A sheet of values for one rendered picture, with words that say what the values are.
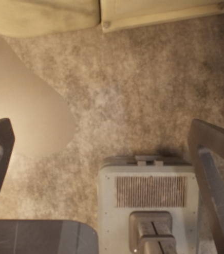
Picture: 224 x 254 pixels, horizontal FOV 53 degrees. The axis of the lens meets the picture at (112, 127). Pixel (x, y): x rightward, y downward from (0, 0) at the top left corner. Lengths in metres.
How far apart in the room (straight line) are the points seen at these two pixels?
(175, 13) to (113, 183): 0.97
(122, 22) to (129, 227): 1.07
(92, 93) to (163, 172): 0.60
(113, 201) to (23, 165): 0.60
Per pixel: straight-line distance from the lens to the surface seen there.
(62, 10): 1.15
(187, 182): 1.19
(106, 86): 1.33
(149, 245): 1.04
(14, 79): 1.43
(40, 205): 1.50
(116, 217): 1.19
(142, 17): 1.38
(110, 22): 1.35
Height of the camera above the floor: 1.32
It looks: 85 degrees down
